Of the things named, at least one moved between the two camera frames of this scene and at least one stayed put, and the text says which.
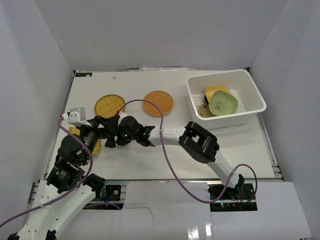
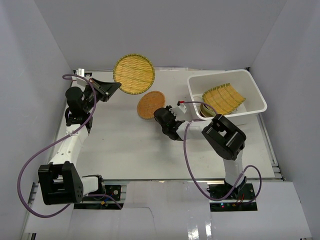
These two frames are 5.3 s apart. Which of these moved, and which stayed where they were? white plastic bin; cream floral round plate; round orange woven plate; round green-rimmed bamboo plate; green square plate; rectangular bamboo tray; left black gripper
Moved: round orange woven plate; green square plate; round green-rimmed bamboo plate; rectangular bamboo tray; left black gripper
Stayed: white plastic bin; cream floral round plate
